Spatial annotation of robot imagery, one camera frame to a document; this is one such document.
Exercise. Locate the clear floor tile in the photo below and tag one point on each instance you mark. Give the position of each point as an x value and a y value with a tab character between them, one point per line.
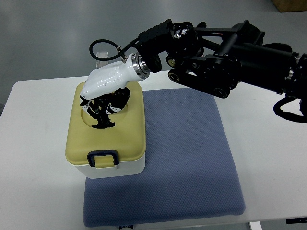
100	64
102	55

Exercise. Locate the lower clear floor tile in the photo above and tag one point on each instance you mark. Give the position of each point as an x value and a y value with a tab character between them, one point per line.
100	64

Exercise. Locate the white storage box base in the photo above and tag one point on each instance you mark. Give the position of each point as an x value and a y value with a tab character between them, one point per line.
124	168

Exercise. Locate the upper clear floor tile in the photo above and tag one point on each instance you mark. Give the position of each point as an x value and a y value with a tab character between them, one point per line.
102	55

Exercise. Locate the yellow storage box lid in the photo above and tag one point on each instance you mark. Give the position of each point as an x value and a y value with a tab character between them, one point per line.
127	137

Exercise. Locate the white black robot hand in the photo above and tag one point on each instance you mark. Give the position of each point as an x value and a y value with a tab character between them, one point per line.
105	92

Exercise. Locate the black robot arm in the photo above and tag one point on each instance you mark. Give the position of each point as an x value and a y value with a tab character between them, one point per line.
216	60

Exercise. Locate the blue front latch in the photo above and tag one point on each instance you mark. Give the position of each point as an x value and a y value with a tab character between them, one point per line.
102	158

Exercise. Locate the blue grey foam mat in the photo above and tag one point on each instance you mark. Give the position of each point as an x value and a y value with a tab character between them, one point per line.
189	169

